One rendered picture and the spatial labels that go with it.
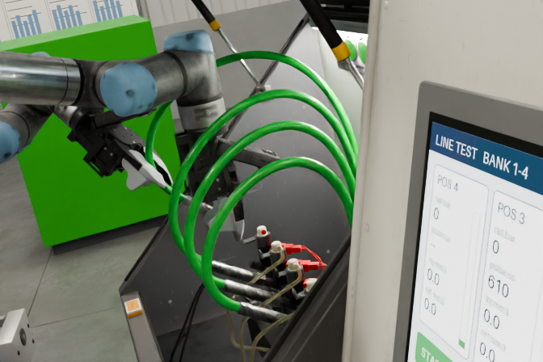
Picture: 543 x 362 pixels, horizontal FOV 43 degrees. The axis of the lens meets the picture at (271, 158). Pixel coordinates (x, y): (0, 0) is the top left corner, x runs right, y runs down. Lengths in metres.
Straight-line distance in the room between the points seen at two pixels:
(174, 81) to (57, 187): 3.42
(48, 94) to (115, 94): 0.11
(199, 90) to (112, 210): 3.43
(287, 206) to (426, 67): 0.91
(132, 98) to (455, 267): 0.54
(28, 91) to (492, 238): 0.71
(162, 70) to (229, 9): 6.49
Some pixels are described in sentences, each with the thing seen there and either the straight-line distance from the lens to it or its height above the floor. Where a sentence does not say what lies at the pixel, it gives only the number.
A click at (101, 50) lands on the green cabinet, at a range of 4.30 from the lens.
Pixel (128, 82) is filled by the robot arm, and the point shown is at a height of 1.45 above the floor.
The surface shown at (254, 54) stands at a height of 1.42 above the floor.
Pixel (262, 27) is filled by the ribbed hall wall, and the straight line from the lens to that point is 7.57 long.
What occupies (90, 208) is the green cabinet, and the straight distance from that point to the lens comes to 4.48.
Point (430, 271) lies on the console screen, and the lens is 0.70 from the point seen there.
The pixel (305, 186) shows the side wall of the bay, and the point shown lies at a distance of 1.57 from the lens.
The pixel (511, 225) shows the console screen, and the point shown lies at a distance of 0.59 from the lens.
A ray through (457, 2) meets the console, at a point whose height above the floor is 1.52.
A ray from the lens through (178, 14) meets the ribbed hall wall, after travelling 7.50.
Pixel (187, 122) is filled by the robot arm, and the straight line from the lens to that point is 1.12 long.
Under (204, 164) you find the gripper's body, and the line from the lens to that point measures 1.14.
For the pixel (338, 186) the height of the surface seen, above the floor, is 1.27.
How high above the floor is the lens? 1.60
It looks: 17 degrees down
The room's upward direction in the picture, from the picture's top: 11 degrees counter-clockwise
